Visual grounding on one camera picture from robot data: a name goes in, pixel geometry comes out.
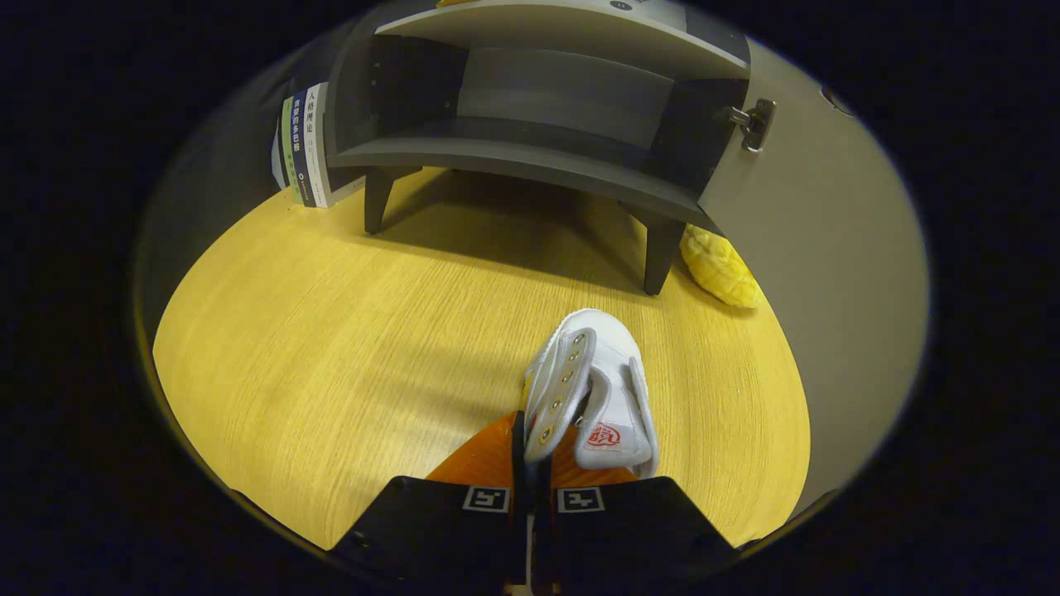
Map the white spine book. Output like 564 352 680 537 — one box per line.
306 81 366 209

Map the dark grey shoe cabinet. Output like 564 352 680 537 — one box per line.
325 0 754 296

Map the dark blue spine book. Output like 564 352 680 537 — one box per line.
291 88 320 209

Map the white shoe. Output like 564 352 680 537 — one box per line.
522 309 660 479

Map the metal door hinge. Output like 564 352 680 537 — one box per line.
729 99 778 153

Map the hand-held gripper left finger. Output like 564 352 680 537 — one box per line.
330 411 531 594

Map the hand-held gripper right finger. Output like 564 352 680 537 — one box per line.
534 424 738 594

